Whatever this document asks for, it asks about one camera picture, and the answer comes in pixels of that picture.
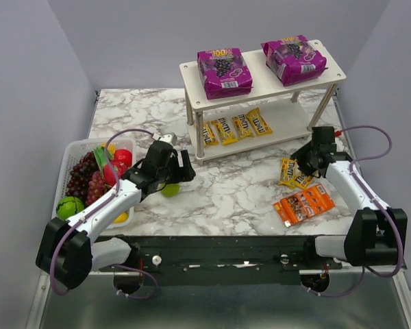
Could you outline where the yellow M&M bag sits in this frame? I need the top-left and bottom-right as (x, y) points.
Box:
(232, 114), (254, 140)
(278, 158), (297, 189)
(203, 121), (219, 147)
(212, 117), (238, 145)
(246, 108), (273, 136)
(294, 173), (314, 189)

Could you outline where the purple grape candy bag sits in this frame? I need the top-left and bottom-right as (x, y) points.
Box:
(261, 35), (327, 86)
(197, 48), (253, 100)

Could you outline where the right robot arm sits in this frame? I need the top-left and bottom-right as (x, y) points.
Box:
(291, 126), (408, 277)

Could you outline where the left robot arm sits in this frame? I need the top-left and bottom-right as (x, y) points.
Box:
(36, 140), (196, 295)

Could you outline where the white two-tier shelf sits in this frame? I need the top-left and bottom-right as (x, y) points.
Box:
(179, 40), (346, 164)

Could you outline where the green pear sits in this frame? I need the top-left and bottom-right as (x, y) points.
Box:
(159, 183), (180, 197)

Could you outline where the orange snack package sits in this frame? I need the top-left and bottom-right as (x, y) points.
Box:
(273, 184), (335, 228)

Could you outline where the red apple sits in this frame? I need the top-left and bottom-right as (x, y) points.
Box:
(114, 149), (133, 168)

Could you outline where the orange fruit top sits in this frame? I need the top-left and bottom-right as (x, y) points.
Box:
(100, 143), (116, 156)

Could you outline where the red dragon fruit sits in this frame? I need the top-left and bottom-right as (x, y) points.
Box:
(103, 160), (128, 186)

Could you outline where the yellow orange fruit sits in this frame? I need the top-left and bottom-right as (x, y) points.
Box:
(114, 212), (129, 223)

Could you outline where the purple grape bunch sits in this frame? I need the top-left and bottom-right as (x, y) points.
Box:
(66, 151), (107, 206)

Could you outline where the white plastic fruit basket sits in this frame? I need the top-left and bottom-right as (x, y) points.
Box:
(52, 136), (137, 217)

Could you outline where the small green watermelon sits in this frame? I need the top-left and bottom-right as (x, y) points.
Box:
(55, 197), (85, 221)

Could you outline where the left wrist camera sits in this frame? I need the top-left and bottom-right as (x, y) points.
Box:
(153, 132), (177, 146)

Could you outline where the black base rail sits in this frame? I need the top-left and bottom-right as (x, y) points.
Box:
(99, 234), (350, 285)

